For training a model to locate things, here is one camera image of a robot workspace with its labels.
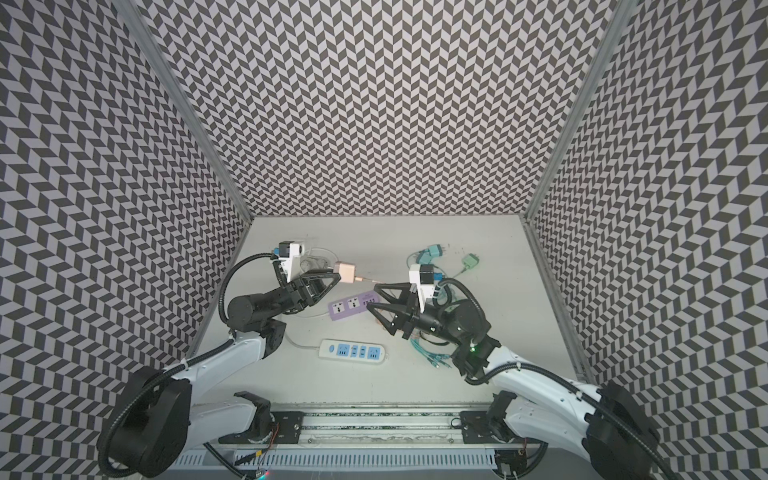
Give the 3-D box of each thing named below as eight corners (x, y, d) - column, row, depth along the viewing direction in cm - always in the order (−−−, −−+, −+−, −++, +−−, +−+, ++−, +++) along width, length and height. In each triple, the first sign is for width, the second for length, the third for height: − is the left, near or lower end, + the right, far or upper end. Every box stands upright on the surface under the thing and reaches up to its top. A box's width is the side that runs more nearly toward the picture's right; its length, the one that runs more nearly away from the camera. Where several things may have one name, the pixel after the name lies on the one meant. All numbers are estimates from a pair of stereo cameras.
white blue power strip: (318, 358, 86) (316, 354, 83) (322, 342, 89) (320, 338, 86) (384, 363, 85) (383, 360, 82) (386, 347, 87) (385, 344, 85)
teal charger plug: (422, 267, 105) (422, 263, 103) (414, 259, 108) (414, 254, 105) (444, 254, 109) (444, 249, 107) (435, 246, 112) (436, 241, 109)
